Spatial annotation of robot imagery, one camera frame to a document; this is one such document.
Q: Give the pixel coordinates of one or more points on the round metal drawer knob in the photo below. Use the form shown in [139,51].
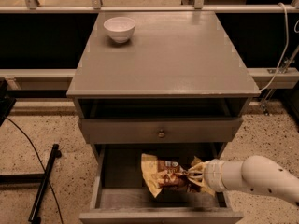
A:
[161,133]

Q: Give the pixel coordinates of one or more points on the grey wooden drawer cabinet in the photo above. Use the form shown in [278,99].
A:
[177,65]

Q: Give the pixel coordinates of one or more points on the closed top grey drawer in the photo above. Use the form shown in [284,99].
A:
[145,131]

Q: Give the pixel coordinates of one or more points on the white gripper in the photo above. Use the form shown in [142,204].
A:
[209,174]

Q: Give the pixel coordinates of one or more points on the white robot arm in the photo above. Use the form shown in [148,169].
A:
[256,175]

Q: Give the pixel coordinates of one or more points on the brown chip bag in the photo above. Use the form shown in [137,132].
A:
[160,174]

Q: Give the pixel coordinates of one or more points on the black metal stand base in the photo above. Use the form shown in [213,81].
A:
[42,179]

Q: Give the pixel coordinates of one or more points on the dark object at left edge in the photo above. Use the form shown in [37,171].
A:
[6,102]

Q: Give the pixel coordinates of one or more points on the metal railing frame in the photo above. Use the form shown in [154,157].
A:
[140,3]

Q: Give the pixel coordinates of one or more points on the white ceramic bowl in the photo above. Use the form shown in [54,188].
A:
[120,29]

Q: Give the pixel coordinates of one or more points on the open middle grey drawer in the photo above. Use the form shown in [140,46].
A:
[120,195]

